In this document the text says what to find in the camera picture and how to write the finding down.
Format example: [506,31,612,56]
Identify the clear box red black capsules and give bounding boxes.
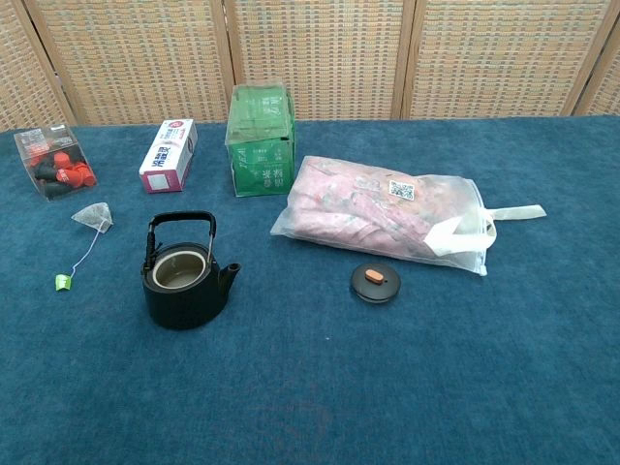
[13,123,99,202]

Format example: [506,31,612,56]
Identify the blue table cloth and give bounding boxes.
[0,114,620,465]

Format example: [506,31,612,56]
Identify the white tea bag green tag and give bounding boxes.
[54,201,115,293]

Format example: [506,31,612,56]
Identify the black teapot lid orange knob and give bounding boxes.
[350,263,402,305]

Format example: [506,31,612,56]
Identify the wicker folding screen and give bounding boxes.
[0,0,620,132]

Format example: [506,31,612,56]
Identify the black teapot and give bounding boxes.
[140,209,242,331]

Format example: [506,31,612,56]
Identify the green transparent box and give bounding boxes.
[225,82,296,199]

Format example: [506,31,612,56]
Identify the white pink toothpaste box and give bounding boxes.
[139,118,200,195]

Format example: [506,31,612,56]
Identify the translucent bag pink cloth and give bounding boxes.
[269,154,547,278]

